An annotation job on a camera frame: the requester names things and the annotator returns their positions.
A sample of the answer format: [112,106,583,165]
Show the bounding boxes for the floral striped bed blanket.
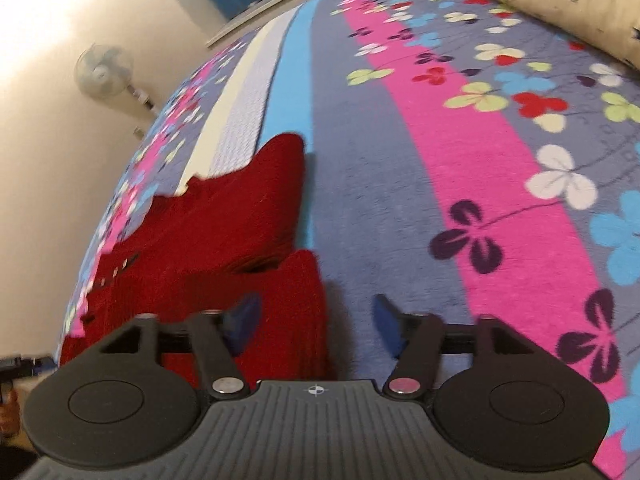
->
[60,0,640,461]

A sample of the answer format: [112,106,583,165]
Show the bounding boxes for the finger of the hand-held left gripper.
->
[0,355,55,378]

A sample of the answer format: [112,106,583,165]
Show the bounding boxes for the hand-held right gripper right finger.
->
[372,293,543,402]

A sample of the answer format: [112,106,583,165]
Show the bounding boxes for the red knitted sweater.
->
[59,132,333,386]

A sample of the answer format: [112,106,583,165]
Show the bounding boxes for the white standing fan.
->
[74,44,157,137]

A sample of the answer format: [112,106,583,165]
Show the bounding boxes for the white window sill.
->
[205,0,396,50]

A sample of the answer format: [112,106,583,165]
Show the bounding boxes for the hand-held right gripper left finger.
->
[97,291,264,401]

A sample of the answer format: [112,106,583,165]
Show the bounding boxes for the cream star-patterned pillow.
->
[404,0,640,70]

